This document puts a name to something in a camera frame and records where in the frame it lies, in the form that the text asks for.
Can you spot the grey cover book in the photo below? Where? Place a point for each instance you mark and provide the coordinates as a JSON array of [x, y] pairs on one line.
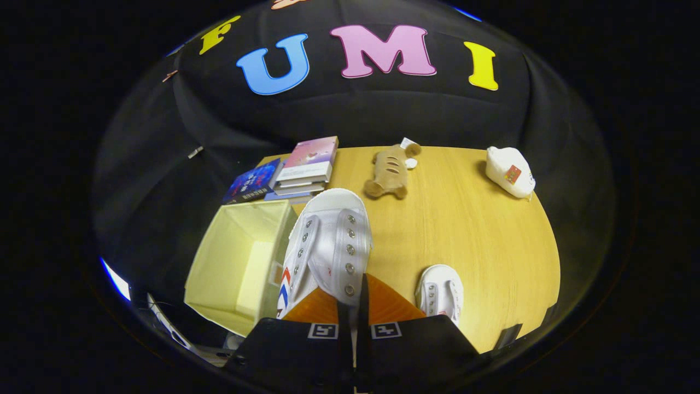
[[301, 187]]

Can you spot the white canvas shoe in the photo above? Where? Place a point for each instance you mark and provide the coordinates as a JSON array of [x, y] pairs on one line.
[[440, 290], [328, 241]]

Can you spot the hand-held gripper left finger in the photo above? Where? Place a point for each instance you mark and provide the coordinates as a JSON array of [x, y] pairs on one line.
[[295, 355]]

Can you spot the lit computer monitor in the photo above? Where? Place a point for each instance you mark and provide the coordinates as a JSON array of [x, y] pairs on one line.
[[116, 280]]

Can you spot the small pink clip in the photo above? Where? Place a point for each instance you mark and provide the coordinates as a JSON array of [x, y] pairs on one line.
[[169, 75]]

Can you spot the white side table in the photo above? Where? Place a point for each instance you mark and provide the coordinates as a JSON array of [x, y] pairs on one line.
[[169, 325]]

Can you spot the light blue book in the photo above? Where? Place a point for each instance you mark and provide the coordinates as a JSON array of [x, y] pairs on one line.
[[284, 198]]

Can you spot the pink cover book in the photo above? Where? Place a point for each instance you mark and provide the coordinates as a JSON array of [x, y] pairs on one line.
[[309, 153]]

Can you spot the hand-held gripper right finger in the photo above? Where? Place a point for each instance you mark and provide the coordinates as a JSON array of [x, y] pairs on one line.
[[415, 350]]

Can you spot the white plush toy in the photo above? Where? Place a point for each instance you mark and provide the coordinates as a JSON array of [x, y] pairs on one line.
[[500, 164]]

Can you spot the pale green storage box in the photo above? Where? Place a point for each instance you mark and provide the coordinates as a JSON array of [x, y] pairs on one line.
[[229, 257]]

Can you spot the small white clip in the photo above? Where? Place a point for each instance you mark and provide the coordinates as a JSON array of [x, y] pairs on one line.
[[195, 152]]

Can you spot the dark blue book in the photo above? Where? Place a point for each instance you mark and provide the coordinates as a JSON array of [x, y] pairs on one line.
[[251, 183]]

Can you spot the brown bread plush toy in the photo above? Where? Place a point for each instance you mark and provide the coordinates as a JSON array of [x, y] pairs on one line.
[[389, 172]]

